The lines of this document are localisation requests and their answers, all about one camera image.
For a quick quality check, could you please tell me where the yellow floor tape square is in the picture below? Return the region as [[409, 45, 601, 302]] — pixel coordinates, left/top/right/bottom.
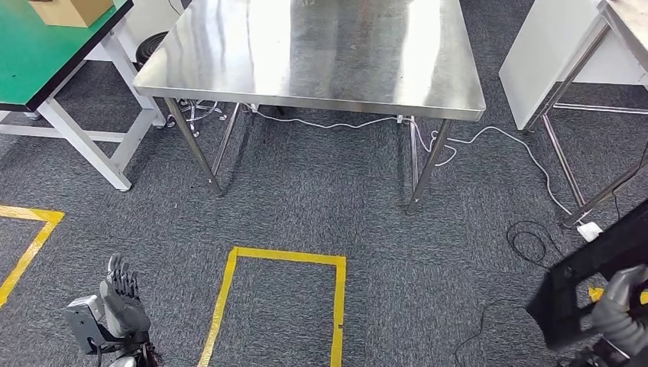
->
[[0, 205, 66, 308], [587, 286, 648, 306], [196, 246, 348, 367]]

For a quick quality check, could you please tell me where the cardboard box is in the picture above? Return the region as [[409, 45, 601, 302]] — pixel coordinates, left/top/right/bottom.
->
[[28, 0, 115, 29]]

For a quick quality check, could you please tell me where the white power adapter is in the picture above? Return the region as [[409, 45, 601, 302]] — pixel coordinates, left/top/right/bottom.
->
[[575, 221, 604, 243]]

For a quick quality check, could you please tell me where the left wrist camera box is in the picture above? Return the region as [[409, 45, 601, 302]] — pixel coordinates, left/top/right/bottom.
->
[[63, 295, 128, 356]]

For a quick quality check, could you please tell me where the white floor cable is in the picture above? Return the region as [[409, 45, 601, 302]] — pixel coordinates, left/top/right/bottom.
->
[[242, 103, 591, 224]]

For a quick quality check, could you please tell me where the stainless steel workbench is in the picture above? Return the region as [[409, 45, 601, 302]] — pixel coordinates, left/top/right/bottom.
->
[[132, 0, 487, 216]]

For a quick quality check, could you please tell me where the chrome chair base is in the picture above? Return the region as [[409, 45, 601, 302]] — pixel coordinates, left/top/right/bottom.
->
[[163, 99, 228, 138]]

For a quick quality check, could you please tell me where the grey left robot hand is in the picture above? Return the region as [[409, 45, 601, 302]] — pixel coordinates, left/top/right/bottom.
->
[[99, 253, 152, 338]]

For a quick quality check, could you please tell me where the black ribbed hose coil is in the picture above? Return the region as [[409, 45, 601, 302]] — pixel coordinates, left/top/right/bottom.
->
[[134, 30, 170, 70]]

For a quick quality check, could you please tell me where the black floor cable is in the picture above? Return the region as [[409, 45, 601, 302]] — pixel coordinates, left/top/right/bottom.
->
[[506, 220, 565, 269], [452, 298, 538, 367]]

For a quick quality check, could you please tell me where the green top white table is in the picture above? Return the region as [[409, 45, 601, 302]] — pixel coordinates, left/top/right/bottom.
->
[[0, 0, 168, 193]]

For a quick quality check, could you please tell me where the long black car part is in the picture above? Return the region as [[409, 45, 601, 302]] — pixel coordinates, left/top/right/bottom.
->
[[525, 198, 648, 352]]

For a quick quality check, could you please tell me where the steel frame table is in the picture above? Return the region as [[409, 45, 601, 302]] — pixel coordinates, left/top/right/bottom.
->
[[523, 0, 648, 229]]

